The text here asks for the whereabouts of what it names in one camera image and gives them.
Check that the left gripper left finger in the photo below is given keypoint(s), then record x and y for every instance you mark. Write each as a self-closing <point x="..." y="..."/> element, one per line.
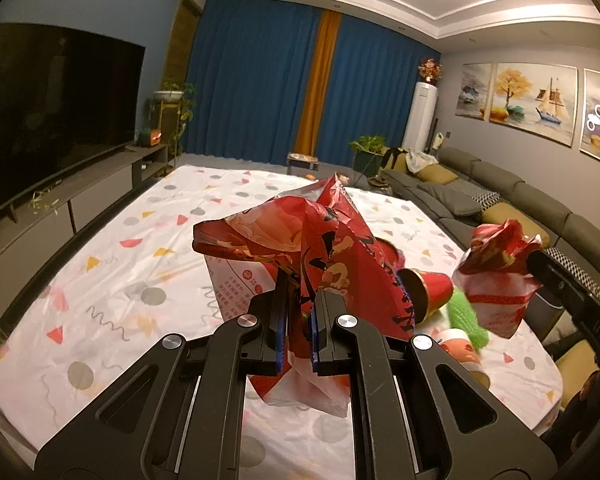
<point x="176" y="412"/>

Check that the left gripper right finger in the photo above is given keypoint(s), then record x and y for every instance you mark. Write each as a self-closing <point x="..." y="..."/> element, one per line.
<point x="416" y="412"/>

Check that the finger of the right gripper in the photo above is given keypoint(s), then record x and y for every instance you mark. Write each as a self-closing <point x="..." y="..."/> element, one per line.
<point x="579" y="302"/>

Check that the green foam fruit net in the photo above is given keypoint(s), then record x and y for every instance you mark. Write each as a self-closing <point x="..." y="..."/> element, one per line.
<point x="463" y="317"/>

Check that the small red wrapper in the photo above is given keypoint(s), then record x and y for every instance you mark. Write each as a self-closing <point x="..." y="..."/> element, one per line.
<point x="494" y="277"/>

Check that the red paper cup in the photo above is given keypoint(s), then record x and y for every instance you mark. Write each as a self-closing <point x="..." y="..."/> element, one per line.
<point x="429" y="291"/>

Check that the large red paper wrapper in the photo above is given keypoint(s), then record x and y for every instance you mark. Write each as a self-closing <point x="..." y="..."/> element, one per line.
<point x="317" y="237"/>

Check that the near patterned cushion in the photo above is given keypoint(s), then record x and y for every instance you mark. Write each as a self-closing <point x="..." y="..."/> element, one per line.
<point x="575" y="270"/>

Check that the patterned white tablecloth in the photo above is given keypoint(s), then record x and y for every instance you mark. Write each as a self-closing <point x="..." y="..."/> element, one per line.
<point x="139" y="279"/>

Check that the black white patterned cushion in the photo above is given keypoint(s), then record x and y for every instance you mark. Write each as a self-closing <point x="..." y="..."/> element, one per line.
<point x="485" y="198"/>

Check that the grey sectional sofa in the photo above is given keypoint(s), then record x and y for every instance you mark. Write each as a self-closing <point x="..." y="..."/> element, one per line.
<point x="538" y="213"/>

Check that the grey sofa cushion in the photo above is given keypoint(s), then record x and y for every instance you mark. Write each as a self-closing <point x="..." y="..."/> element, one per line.
<point x="456" y="202"/>

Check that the far yellow cushion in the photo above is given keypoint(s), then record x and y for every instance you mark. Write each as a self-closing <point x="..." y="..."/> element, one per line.
<point x="436" y="173"/>

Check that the sailing ship tree painting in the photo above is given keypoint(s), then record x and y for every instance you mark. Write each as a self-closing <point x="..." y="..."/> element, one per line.
<point x="540" y="99"/>

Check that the grey tv cabinet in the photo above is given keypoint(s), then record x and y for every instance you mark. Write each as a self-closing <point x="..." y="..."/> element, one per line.
<point x="36" y="231"/>

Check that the white cloth on sofa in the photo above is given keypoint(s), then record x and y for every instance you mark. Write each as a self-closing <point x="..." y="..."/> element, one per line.
<point x="417" y="161"/>

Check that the small grey landscape painting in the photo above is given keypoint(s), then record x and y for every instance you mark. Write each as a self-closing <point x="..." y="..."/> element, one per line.
<point x="474" y="90"/>

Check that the white standing air conditioner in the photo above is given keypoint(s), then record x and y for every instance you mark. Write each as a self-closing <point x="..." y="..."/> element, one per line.
<point x="420" y="118"/>

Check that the green potted plant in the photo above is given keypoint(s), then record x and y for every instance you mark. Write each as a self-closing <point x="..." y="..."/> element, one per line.
<point x="367" y="154"/>

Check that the dark coffee table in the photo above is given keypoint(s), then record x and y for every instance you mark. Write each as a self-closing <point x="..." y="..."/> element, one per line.
<point x="310" y="168"/>

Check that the red flower decoration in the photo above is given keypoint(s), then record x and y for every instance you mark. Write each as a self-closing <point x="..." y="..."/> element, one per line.
<point x="429" y="71"/>

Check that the plant on corner stand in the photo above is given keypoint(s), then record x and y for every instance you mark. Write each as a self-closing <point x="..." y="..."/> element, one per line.
<point x="171" y="109"/>

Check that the black flat screen television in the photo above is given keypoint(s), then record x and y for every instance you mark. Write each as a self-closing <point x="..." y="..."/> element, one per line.
<point x="66" y="96"/>

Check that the orange curtain strip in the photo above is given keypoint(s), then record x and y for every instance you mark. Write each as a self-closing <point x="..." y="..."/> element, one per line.
<point x="317" y="85"/>

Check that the blue curtain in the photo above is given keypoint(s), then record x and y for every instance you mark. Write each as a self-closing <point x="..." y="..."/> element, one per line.
<point x="250" y="64"/>

